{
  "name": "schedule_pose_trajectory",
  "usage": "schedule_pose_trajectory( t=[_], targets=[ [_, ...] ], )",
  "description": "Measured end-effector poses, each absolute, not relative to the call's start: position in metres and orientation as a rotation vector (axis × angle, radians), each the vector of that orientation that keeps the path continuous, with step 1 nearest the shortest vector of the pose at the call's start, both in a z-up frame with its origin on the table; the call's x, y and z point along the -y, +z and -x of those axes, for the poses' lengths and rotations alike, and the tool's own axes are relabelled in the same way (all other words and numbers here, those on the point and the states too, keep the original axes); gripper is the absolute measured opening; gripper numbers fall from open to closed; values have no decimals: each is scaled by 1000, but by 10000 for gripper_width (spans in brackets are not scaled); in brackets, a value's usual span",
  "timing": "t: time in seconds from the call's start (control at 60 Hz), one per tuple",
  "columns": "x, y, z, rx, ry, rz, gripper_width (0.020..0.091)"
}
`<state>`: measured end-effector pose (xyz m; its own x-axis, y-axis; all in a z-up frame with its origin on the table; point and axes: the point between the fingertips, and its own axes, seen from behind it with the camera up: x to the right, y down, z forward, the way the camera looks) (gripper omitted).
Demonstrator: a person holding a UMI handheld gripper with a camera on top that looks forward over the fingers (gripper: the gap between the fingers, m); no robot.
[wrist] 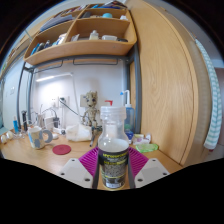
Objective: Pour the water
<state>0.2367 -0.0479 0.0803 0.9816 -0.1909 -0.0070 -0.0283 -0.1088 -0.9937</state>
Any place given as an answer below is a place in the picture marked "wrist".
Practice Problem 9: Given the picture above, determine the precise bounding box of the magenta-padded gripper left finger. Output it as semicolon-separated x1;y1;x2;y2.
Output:
58;146;101;190

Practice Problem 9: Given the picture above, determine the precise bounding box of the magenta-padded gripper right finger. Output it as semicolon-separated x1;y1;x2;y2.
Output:
127;146;171;189

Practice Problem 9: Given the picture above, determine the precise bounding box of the clear plastic bottle dark label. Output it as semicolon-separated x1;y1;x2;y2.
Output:
97;105;130;191

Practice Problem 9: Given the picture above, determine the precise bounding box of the green wipes pack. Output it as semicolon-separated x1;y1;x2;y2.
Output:
135;143;160;154

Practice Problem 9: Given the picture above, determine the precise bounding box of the flat round red coaster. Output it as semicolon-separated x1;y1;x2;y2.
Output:
52;143;72;156

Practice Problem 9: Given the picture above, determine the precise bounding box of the white pink tube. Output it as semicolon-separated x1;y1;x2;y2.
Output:
134;133;153;145

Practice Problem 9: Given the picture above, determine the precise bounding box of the white tissue pack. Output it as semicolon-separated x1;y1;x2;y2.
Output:
65;123;93;142

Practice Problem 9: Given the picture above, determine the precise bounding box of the small dark blue bottle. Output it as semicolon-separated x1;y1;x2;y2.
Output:
124;123;135;141

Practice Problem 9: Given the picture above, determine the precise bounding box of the cream mug blue map print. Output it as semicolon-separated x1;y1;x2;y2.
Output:
27;125;54;150

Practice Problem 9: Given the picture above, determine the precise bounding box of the white power adapter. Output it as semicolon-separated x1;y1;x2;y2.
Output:
44;116;56;129

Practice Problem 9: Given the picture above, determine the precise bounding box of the blue spray bottle white nozzle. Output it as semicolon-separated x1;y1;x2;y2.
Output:
121;89;136;134

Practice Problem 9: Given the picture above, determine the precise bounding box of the black handheld device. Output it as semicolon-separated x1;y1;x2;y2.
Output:
20;110;29;132

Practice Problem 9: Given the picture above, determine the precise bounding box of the tree creature figurine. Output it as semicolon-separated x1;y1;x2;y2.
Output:
81;90;101;129

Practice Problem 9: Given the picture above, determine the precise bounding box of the blue tube white cap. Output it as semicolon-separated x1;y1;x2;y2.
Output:
12;115;20;134

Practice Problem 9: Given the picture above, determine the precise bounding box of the green white striped towel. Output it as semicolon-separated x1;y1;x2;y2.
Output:
194;39;224;152

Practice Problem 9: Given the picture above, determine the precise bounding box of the wooden wardrobe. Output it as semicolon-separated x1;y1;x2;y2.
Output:
124;0;214;168

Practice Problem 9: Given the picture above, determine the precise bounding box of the white desk lamp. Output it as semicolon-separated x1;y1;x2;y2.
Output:
34;71;81;118

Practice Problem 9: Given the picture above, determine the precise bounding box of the wooden shelf unit with items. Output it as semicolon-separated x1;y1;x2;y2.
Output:
23;0;138;67

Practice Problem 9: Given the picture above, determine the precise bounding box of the black power cable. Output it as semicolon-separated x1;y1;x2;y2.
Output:
59;98;83;117

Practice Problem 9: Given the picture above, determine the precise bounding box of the white wall box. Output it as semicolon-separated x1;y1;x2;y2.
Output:
79;94;88;108

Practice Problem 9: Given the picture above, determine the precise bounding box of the grey metal desk frame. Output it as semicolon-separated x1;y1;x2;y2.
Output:
16;43;143;134

